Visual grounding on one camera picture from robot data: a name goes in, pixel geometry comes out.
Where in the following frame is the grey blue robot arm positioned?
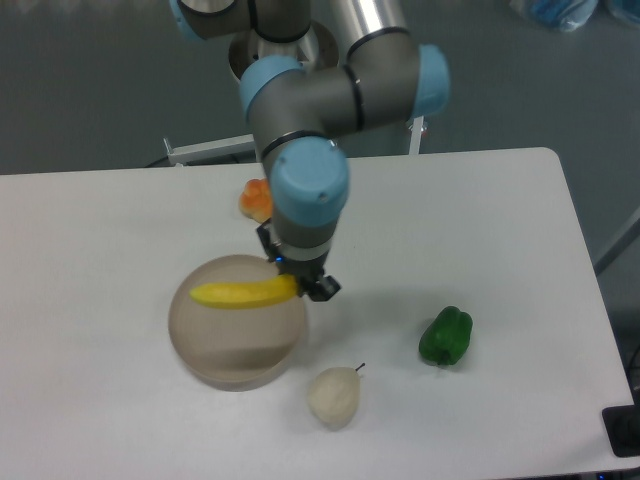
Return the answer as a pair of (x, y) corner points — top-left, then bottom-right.
(171, 1), (450, 302)

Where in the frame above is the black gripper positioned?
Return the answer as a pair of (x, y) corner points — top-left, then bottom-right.
(256, 222), (341, 302)

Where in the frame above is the orange knotted bread roll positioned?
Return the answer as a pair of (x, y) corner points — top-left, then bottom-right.
(238, 178), (273, 224)

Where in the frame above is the white metal frame bracket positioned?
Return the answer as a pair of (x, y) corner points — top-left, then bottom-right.
(163, 134), (256, 166)

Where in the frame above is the white upright post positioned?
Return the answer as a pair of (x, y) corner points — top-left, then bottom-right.
(407, 116), (428, 155)

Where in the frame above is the yellow banana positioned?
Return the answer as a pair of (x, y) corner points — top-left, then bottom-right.
(189, 274), (298, 310)

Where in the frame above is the black device at table edge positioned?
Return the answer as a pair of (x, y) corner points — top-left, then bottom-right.
(602, 405), (639, 458)

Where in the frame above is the white pear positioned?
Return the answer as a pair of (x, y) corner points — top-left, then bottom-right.
(306, 362), (366, 431)

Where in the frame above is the beige round plate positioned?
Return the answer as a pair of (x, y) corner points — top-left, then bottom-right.
(168, 255), (307, 391)

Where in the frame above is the green bell pepper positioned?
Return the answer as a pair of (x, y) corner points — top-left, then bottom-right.
(418, 306), (473, 366)

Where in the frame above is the blue plastic bag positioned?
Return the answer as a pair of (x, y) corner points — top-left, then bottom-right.
(508, 0), (639, 33)

